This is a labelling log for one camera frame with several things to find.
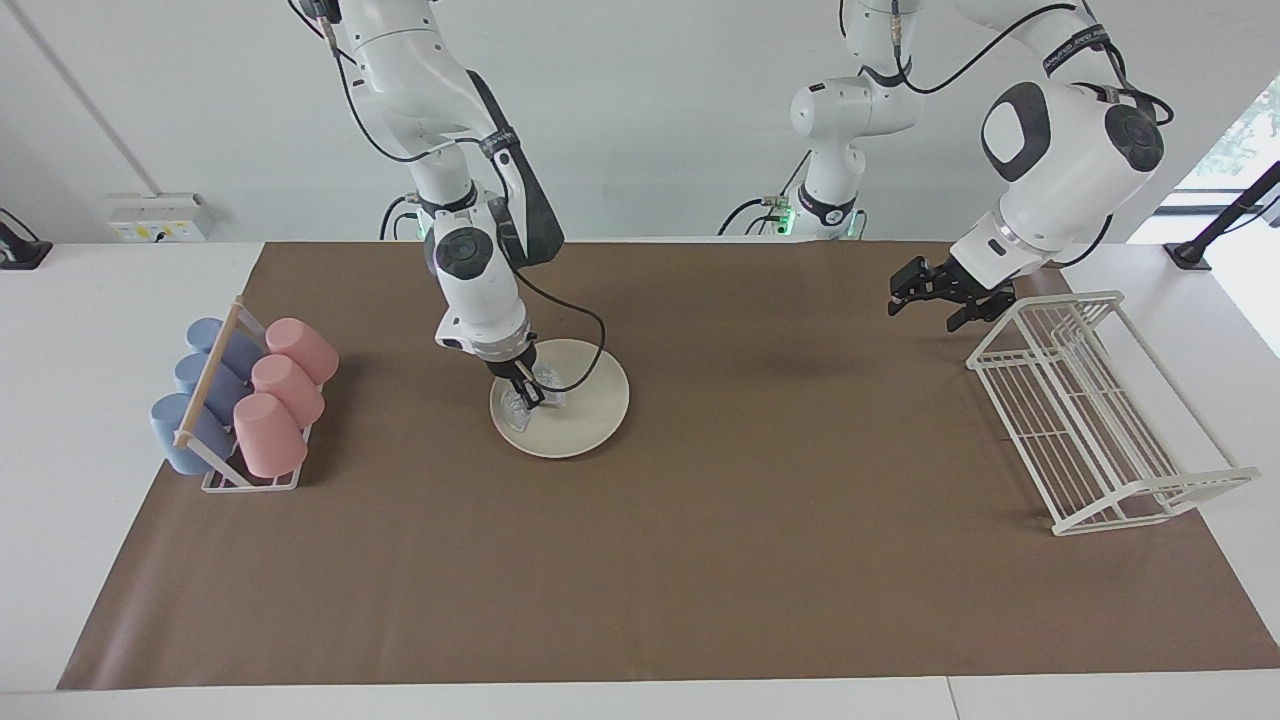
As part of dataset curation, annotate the pink plastic cup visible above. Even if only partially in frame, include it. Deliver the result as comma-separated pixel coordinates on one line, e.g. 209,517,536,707
264,317,340,387
250,354,327,429
232,392,309,480

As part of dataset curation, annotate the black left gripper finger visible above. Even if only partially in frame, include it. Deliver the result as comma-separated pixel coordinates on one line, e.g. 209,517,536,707
946,289,1017,334
888,256,942,317

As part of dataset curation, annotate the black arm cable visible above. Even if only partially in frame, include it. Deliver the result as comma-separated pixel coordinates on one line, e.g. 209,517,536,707
840,0,1174,269
288,0,609,394

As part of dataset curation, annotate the black right base cable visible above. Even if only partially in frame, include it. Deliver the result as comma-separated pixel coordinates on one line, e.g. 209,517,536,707
378,194,421,242

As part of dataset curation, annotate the black base cable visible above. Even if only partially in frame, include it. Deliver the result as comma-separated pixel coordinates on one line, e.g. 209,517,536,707
718,150,813,239
378,194,421,242

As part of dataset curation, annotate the blue plastic cup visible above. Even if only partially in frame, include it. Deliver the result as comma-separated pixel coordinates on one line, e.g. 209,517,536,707
149,392,239,477
173,352,251,427
185,317,266,379

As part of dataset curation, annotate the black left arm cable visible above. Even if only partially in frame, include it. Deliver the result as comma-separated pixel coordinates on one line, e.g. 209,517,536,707
840,0,1174,269

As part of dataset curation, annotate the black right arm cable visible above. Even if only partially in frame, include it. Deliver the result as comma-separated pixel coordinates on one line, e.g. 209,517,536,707
288,0,609,394

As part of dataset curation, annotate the white cup rack wooden bar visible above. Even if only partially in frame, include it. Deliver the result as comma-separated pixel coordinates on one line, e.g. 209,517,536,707
174,296,324,494

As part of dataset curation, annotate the black clamp mount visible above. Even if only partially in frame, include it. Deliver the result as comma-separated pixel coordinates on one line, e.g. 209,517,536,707
0,207,54,272

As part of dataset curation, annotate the brown table mat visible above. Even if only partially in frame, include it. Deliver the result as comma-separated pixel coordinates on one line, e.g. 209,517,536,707
57,240,1280,691

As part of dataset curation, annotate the white wall power outlet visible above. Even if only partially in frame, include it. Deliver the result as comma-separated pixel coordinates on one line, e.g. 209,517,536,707
107,192,210,244

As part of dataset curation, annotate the cream round plate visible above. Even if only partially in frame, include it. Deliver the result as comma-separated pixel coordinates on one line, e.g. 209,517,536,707
488,338,632,461

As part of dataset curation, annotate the black left base cable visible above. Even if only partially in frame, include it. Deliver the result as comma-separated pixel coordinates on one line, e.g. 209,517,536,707
718,150,813,239

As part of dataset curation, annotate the white wire dish rack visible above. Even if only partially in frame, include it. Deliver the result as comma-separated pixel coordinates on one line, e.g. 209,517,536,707
965,290,1262,538

